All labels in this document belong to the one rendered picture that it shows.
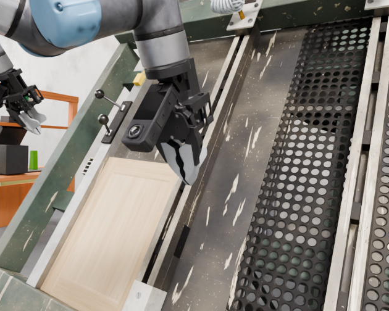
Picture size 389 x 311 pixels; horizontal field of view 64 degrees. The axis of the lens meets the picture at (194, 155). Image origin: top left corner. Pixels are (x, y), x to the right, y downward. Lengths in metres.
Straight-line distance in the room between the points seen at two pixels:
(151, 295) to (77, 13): 0.64
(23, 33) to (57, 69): 6.20
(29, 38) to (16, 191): 4.71
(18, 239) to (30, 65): 6.31
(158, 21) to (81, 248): 0.81
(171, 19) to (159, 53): 0.05
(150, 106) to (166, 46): 0.09
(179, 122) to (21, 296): 0.85
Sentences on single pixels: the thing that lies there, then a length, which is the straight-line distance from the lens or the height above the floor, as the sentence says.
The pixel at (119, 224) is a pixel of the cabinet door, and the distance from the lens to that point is 1.03.
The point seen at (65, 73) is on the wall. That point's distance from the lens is 6.49.
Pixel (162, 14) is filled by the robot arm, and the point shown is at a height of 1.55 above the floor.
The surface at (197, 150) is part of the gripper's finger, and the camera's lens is 0.50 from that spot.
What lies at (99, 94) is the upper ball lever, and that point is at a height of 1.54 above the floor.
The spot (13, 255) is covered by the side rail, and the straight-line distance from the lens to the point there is 1.37.
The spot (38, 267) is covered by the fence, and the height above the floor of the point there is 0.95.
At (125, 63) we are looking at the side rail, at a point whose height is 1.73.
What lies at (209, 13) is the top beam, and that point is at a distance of 1.36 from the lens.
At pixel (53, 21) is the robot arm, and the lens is 0.40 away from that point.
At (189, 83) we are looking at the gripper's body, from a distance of 0.52.
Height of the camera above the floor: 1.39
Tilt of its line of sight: 3 degrees down
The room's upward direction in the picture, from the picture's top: 3 degrees clockwise
